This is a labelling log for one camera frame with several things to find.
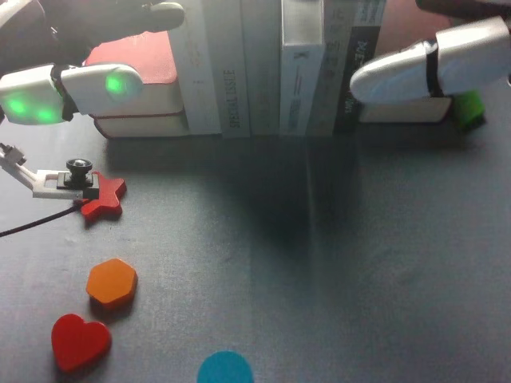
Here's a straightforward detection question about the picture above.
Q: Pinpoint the pale Special Issue book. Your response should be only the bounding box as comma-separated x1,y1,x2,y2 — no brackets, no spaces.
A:
205,0,253,140

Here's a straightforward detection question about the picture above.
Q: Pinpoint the grey table cloth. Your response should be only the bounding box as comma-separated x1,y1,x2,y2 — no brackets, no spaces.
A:
0,79,511,383

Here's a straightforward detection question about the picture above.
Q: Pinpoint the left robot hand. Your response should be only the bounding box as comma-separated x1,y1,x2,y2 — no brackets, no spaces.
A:
0,0,187,127

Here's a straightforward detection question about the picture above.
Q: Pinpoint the black camera cable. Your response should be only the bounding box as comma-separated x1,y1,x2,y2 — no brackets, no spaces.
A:
0,199,87,239

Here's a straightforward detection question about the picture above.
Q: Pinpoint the red wooden star block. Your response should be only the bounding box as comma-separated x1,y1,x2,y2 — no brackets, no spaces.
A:
78,171,128,224

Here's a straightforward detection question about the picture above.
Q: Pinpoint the plain grey book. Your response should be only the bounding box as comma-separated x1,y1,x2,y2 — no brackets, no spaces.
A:
241,0,287,137

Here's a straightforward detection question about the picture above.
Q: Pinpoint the orange wooden hexagon block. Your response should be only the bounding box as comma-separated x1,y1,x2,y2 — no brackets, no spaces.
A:
85,258,139,313

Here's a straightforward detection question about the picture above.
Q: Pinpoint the blue wooden disc block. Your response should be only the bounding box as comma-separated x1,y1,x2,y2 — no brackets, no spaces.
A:
196,350,256,383

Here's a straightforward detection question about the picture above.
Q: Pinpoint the red wooden heart block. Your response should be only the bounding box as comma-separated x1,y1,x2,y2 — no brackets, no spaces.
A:
50,313,113,374

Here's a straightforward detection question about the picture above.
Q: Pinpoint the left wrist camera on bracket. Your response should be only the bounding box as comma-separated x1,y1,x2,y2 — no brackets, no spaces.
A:
0,143,101,201

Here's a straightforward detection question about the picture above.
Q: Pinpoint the grey book with Chinese lettering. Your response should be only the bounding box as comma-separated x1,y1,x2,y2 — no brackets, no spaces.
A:
306,0,356,137

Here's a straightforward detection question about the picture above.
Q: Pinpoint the black book with pale lettering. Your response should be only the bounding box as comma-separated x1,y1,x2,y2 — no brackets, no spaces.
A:
334,26,380,136

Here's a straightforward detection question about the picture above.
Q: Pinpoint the green toy block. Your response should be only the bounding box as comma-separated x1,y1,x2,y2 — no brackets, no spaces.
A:
452,90,486,132

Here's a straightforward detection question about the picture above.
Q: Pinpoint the pale book with dark lettering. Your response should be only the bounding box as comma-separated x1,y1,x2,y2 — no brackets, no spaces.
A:
356,0,387,28

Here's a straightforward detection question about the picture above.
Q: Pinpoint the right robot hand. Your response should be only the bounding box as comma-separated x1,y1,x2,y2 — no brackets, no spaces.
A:
349,0,511,104

